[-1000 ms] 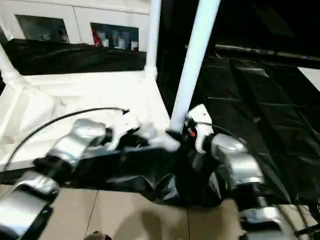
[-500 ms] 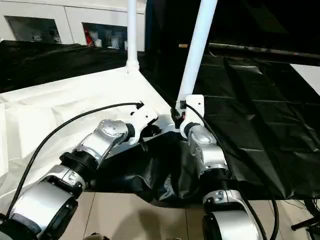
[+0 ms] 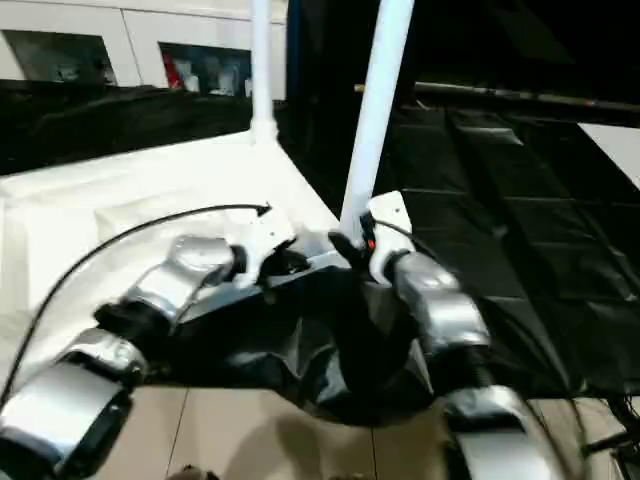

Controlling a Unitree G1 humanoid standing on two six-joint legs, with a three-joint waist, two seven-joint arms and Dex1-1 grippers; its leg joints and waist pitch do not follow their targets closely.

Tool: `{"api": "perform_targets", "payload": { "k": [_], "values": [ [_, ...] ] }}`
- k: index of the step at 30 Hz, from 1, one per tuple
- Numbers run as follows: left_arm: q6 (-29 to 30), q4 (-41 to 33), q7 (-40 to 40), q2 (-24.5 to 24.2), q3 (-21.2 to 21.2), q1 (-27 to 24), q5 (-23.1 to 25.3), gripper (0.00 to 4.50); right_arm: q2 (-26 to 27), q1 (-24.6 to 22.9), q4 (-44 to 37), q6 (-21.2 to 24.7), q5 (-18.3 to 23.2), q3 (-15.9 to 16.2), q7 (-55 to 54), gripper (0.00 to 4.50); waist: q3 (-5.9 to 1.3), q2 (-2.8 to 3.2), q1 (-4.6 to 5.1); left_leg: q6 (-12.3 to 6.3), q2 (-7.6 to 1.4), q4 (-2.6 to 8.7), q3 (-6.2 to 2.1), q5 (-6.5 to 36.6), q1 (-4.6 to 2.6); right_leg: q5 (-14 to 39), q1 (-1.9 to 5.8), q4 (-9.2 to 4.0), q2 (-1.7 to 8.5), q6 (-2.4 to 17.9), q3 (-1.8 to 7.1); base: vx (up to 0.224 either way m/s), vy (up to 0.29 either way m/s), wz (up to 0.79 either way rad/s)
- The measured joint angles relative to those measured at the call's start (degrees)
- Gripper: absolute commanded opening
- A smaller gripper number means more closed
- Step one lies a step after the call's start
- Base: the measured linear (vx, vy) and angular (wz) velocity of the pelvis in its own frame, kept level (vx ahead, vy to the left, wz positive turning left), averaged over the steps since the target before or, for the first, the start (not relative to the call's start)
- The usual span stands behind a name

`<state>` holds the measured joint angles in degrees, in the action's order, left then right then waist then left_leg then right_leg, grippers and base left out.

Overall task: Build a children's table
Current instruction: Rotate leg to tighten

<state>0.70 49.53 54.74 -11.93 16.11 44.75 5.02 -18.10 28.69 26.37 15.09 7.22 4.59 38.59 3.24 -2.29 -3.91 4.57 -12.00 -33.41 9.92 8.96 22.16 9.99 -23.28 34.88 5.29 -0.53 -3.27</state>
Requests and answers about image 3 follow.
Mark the white glass-door cabinet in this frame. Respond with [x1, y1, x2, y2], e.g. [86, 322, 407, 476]
[0, 0, 291, 101]

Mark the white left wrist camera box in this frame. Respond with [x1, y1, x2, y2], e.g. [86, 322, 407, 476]
[234, 212, 297, 287]

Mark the black work mat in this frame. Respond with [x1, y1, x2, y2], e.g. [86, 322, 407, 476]
[0, 78, 640, 426]

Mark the black floor stand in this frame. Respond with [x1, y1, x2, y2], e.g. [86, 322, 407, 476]
[582, 430, 640, 463]

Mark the silver metal rail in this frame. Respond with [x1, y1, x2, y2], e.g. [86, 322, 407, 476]
[354, 82, 640, 111]

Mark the dark robot left foot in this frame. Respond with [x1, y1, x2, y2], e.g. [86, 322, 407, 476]
[168, 466, 215, 480]

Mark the white plastic table top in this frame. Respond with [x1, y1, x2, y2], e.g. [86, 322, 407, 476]
[0, 130, 347, 383]

